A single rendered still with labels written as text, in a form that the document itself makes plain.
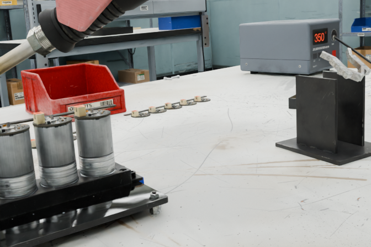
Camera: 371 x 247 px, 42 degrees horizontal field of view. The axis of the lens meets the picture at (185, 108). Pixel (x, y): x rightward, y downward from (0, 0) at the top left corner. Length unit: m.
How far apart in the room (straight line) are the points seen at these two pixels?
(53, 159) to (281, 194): 0.15
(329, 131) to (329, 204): 0.10
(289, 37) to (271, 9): 5.10
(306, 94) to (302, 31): 0.44
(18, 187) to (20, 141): 0.03
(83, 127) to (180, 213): 0.09
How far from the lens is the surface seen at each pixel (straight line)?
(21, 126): 0.32
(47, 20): 0.26
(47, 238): 0.29
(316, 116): 0.43
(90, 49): 3.05
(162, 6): 3.31
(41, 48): 0.26
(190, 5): 3.49
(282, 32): 0.88
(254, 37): 0.92
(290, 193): 0.35
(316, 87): 0.42
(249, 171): 0.39
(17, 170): 0.31
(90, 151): 0.33
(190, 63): 6.40
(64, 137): 0.32
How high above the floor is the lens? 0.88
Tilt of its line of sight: 11 degrees down
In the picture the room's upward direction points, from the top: 4 degrees counter-clockwise
